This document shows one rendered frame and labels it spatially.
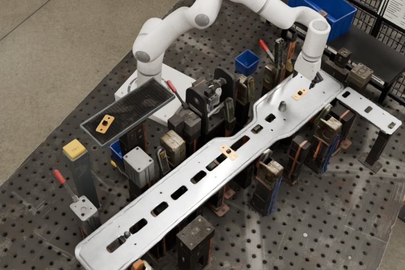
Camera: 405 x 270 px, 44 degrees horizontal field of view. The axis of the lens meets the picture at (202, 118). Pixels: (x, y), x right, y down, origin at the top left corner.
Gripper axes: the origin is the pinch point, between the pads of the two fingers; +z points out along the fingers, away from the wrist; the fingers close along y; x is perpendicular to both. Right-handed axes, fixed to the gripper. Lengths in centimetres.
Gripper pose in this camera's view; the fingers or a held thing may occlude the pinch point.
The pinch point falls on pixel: (303, 80)
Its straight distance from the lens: 222.8
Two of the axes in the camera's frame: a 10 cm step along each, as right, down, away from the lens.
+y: 7.0, 5.8, -4.2
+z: -0.5, 6.2, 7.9
